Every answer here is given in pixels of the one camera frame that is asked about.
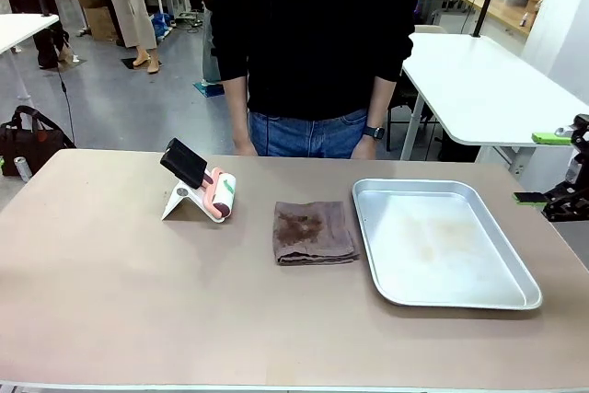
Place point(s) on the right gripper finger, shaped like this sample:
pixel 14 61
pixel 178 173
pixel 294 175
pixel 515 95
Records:
pixel 552 137
pixel 568 204

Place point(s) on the brown stained towel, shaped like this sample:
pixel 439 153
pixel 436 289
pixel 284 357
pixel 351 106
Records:
pixel 315 234

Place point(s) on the pink lint roller black grip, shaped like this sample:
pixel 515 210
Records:
pixel 221 193

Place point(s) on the person's right forearm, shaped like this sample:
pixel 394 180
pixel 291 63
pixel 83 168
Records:
pixel 236 107

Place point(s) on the person's left forearm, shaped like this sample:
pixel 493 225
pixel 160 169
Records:
pixel 381 103

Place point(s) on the person's left hand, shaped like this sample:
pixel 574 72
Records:
pixel 365 149

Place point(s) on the person's right hand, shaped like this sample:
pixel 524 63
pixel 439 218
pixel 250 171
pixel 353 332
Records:
pixel 244 148

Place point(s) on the large white side table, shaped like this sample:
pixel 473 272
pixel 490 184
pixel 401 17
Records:
pixel 483 89

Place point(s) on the wooden top workbench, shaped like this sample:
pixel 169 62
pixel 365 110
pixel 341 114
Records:
pixel 506 13

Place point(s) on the silver metal tray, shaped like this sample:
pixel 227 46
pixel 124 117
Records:
pixel 442 255

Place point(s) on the black wrist watch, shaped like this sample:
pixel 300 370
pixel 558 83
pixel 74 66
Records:
pixel 373 132

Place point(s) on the person's blue jeans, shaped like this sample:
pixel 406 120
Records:
pixel 308 135

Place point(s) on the person's black sweater torso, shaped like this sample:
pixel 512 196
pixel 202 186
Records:
pixel 313 34

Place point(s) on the teal floor mat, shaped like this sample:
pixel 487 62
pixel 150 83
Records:
pixel 209 88

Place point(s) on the bystander in light jeans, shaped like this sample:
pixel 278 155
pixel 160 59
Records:
pixel 207 34

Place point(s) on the white folded roller stand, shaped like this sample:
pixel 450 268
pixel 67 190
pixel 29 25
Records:
pixel 181 204

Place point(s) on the bystander in beige trousers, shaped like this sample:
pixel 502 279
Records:
pixel 131 2

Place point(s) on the open cardboard box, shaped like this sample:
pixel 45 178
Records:
pixel 101 15

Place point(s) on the dark brown bag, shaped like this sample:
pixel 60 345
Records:
pixel 32 140

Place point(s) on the silver drink can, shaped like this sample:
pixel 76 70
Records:
pixel 21 169

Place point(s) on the bystander in dark clothes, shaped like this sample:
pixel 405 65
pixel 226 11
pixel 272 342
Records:
pixel 37 2

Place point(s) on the small white side table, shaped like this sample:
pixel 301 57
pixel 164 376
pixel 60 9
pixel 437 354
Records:
pixel 23 29

